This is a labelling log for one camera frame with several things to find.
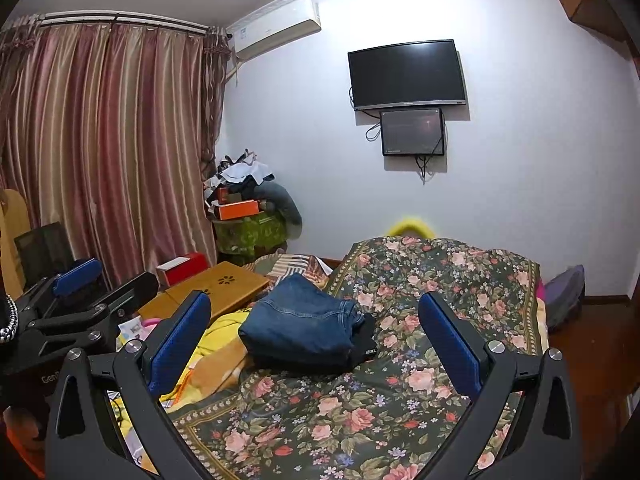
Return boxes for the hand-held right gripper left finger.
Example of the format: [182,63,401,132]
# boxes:
[46,290,213,480]

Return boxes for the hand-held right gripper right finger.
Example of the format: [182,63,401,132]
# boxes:
[417,291,583,480]

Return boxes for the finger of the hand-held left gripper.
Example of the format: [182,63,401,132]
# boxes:
[30,272,161,356]
[15,258,103,321]

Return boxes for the blue denim jeans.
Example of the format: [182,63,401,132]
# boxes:
[238,273,368,367]

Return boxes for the white printed packet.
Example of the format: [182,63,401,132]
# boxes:
[117,317,151,352]

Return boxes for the dark flat screen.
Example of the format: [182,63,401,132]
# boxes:
[14,222,76,291]

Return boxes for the colourful plush blanket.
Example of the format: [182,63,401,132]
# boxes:
[160,280,551,406]

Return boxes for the red and white box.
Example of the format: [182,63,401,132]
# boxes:
[156,253,207,286]

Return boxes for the wooden folding table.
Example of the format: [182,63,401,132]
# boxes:
[137,261,271,323]

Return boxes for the light wooden board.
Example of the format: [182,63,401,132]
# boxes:
[0,188,31,301]

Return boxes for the floral blanket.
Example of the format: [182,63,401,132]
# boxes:
[160,235,543,480]

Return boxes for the yellow round object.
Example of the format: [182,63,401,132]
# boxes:
[387,216,433,237]

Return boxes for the purple bag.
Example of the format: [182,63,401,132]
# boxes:
[544,264,586,328]

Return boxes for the green cloth covered table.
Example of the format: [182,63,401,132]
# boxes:
[212,210,293,263]

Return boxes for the orange box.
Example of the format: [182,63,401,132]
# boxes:
[218,200,261,221]

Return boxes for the striped patterned cloth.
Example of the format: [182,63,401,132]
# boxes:
[255,252,333,291]

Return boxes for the striped red curtain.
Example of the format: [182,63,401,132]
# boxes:
[0,12,236,291]

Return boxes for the pile of clutter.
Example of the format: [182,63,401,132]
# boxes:
[202,149,303,241]

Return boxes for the curtain rod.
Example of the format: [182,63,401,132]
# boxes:
[40,10,226,36]

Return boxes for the white air conditioner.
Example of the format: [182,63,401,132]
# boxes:
[227,0,322,61]

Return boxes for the small black wall monitor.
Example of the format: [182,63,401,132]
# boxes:
[379,108,446,157]

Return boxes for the black wall television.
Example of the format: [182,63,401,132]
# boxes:
[347,39,467,112]

